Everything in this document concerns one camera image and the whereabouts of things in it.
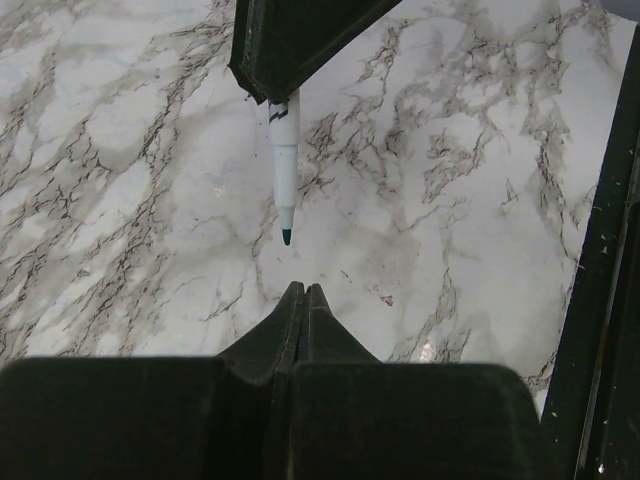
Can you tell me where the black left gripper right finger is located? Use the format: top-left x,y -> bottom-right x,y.
289,284 -> 555,479

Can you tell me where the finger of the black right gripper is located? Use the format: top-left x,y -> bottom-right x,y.
261,0 -> 397,100
229,0 -> 276,105

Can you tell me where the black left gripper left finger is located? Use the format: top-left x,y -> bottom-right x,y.
1,282 -> 305,479

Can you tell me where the green white marker pen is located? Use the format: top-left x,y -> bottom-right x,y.
268,90 -> 300,246

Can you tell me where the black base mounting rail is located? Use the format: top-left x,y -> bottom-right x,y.
541,28 -> 639,479

